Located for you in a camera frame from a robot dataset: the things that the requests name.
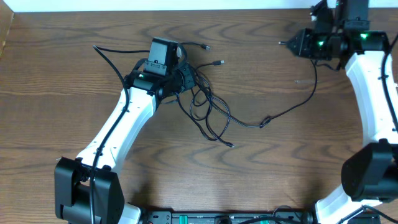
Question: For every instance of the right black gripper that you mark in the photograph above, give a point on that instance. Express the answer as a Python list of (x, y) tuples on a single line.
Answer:
[(302, 37)]

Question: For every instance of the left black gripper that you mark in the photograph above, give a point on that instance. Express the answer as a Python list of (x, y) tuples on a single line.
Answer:
[(188, 76)]

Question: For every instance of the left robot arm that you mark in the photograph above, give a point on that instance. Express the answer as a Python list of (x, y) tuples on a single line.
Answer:
[(87, 188)]

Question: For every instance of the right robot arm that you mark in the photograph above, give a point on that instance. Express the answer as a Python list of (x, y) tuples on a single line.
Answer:
[(369, 177)]

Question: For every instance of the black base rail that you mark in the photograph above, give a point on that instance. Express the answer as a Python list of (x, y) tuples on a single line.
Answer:
[(281, 215)]

